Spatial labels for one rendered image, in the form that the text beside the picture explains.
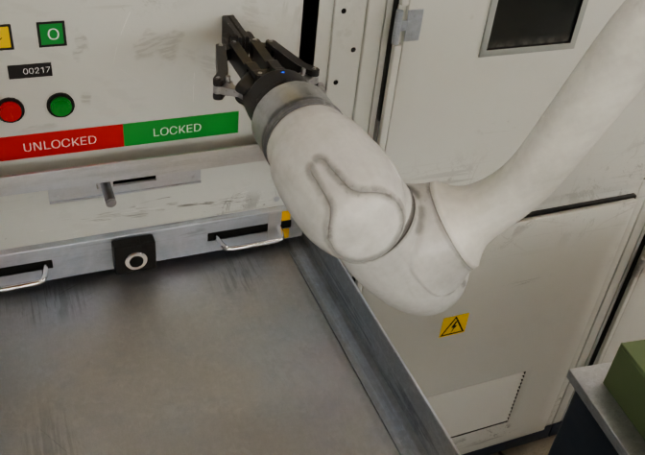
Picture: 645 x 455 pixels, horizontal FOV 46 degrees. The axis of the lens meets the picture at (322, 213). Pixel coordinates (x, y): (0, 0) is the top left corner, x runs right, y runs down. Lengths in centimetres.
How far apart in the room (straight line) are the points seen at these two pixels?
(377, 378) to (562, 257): 69
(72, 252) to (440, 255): 58
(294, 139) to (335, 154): 5
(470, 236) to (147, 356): 49
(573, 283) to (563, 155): 99
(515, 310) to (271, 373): 76
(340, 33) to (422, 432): 55
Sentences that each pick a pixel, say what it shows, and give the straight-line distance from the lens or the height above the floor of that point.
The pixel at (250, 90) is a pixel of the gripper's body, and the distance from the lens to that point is 84.
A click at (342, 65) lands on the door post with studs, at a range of 114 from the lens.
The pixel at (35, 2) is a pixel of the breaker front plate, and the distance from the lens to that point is 98.
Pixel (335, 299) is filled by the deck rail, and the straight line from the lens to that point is 116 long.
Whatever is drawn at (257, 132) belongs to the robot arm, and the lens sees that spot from 79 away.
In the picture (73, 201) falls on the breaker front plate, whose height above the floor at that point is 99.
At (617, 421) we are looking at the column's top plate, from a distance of 126.
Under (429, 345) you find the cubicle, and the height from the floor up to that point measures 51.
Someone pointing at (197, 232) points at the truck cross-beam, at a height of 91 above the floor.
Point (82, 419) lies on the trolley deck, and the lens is 102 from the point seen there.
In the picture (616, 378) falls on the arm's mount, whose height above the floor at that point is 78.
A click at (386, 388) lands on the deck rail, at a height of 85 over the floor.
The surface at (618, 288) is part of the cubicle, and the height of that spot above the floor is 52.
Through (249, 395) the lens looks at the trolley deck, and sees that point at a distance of 103.
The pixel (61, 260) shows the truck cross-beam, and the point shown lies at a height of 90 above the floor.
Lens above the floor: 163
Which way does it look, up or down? 36 degrees down
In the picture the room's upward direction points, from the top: 6 degrees clockwise
